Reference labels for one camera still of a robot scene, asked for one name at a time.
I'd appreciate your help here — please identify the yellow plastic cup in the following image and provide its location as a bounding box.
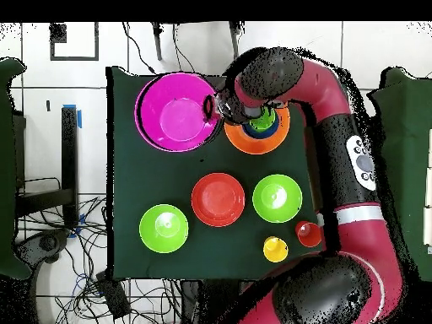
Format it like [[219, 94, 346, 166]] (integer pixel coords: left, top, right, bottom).
[[262, 235, 289, 263]]

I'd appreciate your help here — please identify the green plastic cup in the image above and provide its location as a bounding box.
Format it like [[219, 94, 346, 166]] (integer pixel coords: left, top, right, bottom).
[[249, 107, 278, 132]]

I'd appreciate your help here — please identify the black power strip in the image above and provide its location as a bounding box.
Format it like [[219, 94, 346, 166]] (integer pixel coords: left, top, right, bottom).
[[95, 271, 132, 320]]

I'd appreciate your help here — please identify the green plastic bowl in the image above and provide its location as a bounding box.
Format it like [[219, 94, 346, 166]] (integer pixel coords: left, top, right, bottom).
[[138, 203, 189, 254], [251, 174, 304, 224]]

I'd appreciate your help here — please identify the small blue plastic bowl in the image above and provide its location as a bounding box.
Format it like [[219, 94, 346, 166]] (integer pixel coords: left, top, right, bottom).
[[241, 116, 281, 140]]

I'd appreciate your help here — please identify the black metal stand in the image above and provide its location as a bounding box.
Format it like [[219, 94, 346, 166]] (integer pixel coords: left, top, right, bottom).
[[14, 105, 80, 230]]

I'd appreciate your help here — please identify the black cable with plug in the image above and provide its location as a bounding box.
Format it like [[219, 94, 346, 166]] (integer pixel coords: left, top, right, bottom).
[[121, 21, 158, 76]]

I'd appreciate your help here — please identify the orange-red plastic cup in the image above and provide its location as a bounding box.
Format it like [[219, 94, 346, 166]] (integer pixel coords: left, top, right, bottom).
[[294, 220, 323, 248]]

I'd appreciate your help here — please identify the dark green table cloth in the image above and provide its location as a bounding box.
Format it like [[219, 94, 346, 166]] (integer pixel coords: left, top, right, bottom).
[[105, 65, 348, 281]]

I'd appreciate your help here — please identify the tangle of black cables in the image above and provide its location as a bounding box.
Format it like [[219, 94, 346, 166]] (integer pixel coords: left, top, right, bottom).
[[16, 195, 183, 324]]

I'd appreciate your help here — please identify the black square floor frame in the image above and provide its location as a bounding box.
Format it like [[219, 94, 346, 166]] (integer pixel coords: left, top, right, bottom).
[[49, 21, 100, 62]]

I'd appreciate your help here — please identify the blue tape strip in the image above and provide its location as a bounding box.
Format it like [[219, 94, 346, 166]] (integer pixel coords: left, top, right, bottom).
[[62, 103, 83, 129]]

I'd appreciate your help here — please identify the neighbouring green table cloth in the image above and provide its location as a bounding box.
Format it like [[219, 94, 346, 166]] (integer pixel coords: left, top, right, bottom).
[[367, 66, 432, 283], [0, 57, 33, 281]]

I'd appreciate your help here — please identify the large pink plastic bowl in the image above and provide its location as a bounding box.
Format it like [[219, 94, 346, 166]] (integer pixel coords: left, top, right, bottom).
[[133, 71, 224, 154]]

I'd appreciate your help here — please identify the large orange plastic bowl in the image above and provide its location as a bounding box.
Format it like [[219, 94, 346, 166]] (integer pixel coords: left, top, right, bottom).
[[223, 104, 291, 155]]

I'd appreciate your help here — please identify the red-orange plastic bowl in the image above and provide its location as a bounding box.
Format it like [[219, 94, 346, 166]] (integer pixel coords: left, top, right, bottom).
[[191, 172, 246, 228]]

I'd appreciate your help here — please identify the black tripod leg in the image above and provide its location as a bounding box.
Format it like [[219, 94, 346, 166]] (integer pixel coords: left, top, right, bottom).
[[150, 21, 165, 62], [228, 21, 245, 58]]

